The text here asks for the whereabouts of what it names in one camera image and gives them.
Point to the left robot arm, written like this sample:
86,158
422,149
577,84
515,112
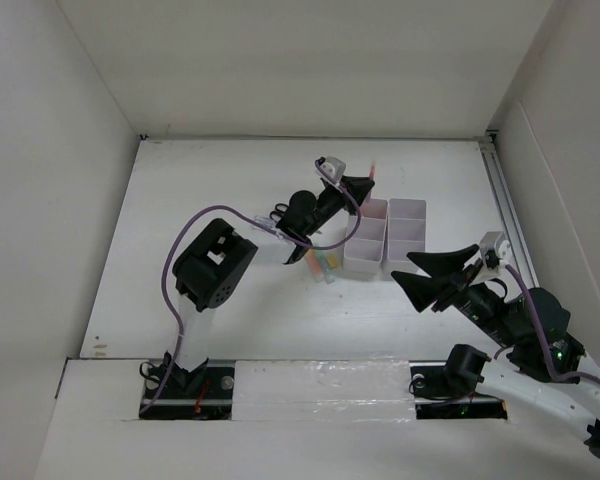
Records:
206,273

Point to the left white organizer box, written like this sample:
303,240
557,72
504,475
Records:
363,252

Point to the right white organizer box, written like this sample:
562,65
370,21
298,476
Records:
405,233

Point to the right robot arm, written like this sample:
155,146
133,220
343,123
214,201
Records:
552,372

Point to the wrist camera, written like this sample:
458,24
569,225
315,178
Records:
496,252
330,169

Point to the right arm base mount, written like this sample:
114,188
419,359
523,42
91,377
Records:
436,399

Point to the clear glue bottle blue cap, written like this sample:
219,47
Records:
265,224

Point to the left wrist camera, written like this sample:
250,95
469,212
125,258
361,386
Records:
330,169

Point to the green highlighter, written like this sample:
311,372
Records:
323,262

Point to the aluminium rail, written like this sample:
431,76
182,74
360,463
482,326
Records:
505,205

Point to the white organizer box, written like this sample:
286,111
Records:
405,233
363,252

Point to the yellow eraser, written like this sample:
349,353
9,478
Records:
332,261

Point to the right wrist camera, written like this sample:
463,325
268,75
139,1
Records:
496,252

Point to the black handled scissors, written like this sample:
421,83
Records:
278,212

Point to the orange highlighter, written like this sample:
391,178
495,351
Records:
314,266

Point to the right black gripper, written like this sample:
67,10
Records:
421,290

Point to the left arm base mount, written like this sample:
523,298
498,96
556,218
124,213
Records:
208,397

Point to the white taped panel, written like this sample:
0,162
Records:
356,391

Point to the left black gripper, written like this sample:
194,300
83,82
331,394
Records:
358,187

